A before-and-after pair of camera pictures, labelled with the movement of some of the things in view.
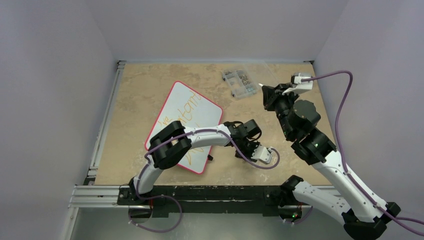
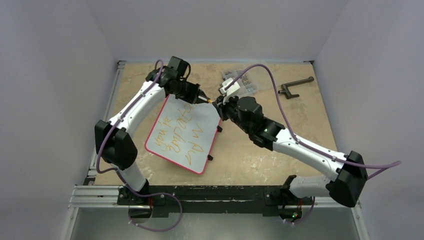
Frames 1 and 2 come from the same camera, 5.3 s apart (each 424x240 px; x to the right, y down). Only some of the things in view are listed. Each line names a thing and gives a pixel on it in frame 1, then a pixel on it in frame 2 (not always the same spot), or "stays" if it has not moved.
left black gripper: [254, 145] -> [194, 92]
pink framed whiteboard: [192, 109] stays
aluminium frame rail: [89, 195] stays
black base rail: [207, 201] stays
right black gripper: [271, 96] -> [222, 108]
